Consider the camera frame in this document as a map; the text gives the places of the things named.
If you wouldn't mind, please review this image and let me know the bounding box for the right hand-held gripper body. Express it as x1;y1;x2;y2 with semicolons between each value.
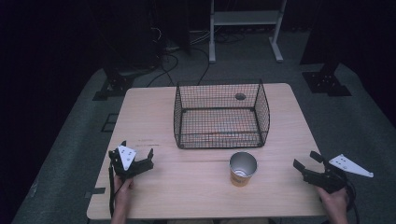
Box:
303;153;375;194

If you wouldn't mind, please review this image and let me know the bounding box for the white metal stand frame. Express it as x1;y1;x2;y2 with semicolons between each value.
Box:
208;0;288;64

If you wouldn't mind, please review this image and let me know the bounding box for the black tape strip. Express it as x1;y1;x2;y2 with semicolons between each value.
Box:
84;187;107;200

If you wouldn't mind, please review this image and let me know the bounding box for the black floor cable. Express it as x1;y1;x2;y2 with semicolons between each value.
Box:
146;51;180;89
190;46;211;86

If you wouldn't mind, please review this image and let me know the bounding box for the person's right hand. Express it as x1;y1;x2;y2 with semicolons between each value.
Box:
317;186;350;217

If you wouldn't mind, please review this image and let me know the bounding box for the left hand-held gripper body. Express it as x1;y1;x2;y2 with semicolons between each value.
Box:
107;145;155;182

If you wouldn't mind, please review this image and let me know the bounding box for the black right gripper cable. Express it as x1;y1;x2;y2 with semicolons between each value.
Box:
344;178;361;224

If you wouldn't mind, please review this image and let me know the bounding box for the person's left hand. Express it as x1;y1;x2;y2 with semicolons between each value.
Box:
113;175;135;207

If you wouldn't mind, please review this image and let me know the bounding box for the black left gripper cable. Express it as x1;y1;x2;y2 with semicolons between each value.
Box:
107;160;117;217

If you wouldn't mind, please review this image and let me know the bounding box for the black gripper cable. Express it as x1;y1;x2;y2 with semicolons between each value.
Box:
344;178;361;224
107;160;117;217

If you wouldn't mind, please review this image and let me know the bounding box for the black wire mesh basket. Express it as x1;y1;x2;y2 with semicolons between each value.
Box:
173;78;272;150

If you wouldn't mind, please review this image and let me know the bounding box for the black stand base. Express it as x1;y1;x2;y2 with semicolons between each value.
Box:
301;61;353;98
92;65;135;102

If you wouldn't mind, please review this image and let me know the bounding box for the metal cup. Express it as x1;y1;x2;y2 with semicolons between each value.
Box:
229;151;259;188

